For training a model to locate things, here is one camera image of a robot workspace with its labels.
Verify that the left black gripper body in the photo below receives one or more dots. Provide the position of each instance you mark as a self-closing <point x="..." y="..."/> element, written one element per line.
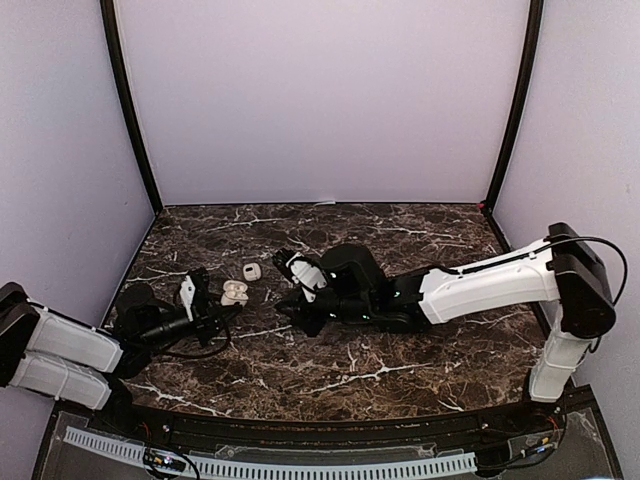
<point x="202" y="324"/>

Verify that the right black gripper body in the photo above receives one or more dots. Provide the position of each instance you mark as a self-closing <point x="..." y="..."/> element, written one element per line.
<point x="311" y="325"/>

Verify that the white charging case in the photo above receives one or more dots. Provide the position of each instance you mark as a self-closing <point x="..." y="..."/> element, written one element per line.
<point x="234" y="293"/>
<point x="252" y="272"/>

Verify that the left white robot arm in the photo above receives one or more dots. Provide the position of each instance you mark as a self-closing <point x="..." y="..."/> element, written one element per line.
<point x="52" y="354"/>

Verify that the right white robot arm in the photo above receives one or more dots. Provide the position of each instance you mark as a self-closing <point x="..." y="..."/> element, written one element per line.
<point x="347" y="285"/>

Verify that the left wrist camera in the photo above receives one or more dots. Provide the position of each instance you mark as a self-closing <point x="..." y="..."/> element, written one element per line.
<point x="194" y="293"/>

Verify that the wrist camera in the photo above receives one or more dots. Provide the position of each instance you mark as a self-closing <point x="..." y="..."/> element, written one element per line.
<point x="301" y="271"/>
<point x="194" y="293"/>

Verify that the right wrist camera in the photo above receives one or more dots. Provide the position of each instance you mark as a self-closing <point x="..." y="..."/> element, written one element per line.
<point x="301" y="271"/>

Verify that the black front rail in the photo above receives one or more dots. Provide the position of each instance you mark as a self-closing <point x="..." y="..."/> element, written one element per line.
<point x="485" y="426"/>

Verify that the white slotted cable duct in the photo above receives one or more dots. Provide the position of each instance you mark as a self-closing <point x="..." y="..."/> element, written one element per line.
<point x="254" y="463"/>

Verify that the left black frame post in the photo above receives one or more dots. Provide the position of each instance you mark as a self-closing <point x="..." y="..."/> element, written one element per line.
<point x="126" y="101"/>

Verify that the black frame post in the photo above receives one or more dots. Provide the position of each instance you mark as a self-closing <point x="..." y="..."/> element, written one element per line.
<point x="521" y="89"/>
<point x="126" y="101"/>

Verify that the right black frame post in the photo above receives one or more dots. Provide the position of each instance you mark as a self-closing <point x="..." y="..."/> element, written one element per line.
<point x="521" y="89"/>

